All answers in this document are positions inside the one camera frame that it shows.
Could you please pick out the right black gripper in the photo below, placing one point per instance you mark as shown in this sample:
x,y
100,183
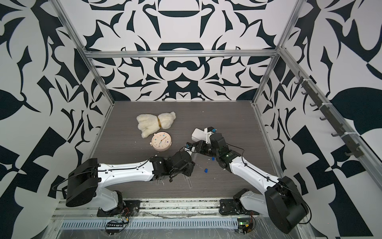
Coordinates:
x,y
199,149

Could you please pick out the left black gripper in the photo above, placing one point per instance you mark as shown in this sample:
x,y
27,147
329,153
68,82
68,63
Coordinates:
x,y
191,166

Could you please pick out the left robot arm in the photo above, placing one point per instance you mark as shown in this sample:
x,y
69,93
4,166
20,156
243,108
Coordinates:
x,y
87,185

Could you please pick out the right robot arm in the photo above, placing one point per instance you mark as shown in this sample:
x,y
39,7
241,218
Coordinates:
x,y
277,198

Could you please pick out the test tube with blue stopper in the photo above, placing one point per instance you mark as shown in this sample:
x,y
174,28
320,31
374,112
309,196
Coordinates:
x,y
189,182

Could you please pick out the white rectangular box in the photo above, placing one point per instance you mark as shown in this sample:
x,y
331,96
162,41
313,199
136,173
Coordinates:
x,y
199,134

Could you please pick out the pink round alarm clock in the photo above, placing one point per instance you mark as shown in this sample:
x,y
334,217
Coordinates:
x,y
161,141

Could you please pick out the cream plush dog toy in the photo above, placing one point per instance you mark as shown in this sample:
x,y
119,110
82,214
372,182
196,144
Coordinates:
x,y
149,124

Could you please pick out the right electronics board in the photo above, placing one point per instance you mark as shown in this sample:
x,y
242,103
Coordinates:
x,y
246,225

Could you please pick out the electronics board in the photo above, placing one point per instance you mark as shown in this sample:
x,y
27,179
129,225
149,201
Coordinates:
x,y
116,226
246,225

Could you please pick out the left electronics board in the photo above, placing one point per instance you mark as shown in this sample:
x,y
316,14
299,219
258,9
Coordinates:
x,y
116,226

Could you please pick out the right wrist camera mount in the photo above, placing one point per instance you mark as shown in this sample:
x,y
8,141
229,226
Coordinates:
x,y
208,132

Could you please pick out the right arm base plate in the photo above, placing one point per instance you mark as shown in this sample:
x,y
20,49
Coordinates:
x,y
230,207

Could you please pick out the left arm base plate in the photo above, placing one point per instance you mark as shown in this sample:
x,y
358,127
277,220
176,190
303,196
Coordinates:
x,y
127,208

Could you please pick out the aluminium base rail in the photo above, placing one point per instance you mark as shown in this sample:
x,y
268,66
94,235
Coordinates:
x,y
149,208

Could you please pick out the wall hook rack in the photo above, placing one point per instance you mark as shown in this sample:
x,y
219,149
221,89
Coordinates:
x,y
331,115

